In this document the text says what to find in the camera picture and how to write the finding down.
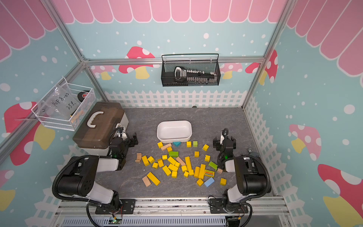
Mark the long yellow block bottom left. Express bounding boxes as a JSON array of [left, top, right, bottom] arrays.
[[147, 172, 160, 186]]

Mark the white oval plastic tub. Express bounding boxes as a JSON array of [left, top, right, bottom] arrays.
[[157, 120, 192, 143]]

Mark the teal triangular block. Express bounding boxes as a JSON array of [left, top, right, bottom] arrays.
[[173, 141, 181, 147]]

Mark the rainbow striped block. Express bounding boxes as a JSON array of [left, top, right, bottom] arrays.
[[204, 170, 215, 177]]

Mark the brown small block left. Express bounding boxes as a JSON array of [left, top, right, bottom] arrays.
[[135, 153, 142, 163]]

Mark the light blue block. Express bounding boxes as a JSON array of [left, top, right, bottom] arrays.
[[204, 177, 215, 187]]

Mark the clear wire wall basket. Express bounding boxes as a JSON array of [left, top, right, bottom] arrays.
[[31, 78, 96, 131]]

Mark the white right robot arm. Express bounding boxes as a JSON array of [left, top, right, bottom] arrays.
[[213, 128, 272, 213]]

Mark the brown lidded storage box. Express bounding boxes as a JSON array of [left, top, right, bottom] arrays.
[[72, 102, 129, 156]]

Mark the long yellow block upright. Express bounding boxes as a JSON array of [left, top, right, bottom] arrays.
[[198, 164, 206, 180]]

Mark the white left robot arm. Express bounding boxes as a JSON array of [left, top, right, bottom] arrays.
[[52, 127, 139, 213]]

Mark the tan wooden block bottom left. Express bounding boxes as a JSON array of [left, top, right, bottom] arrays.
[[142, 176, 151, 187]]

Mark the green slanted block right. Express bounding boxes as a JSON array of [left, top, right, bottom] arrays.
[[209, 161, 218, 171]]

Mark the green rectangular block centre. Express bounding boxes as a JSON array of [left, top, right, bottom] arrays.
[[169, 151, 179, 158]]

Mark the yellow cube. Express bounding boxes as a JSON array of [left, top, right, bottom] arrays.
[[220, 178, 226, 186], [202, 144, 209, 151]]

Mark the black tape roll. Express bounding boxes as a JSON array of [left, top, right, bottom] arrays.
[[77, 90, 89, 102]]

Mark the black wire mesh basket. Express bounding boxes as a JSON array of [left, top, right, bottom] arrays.
[[161, 54, 221, 87]]

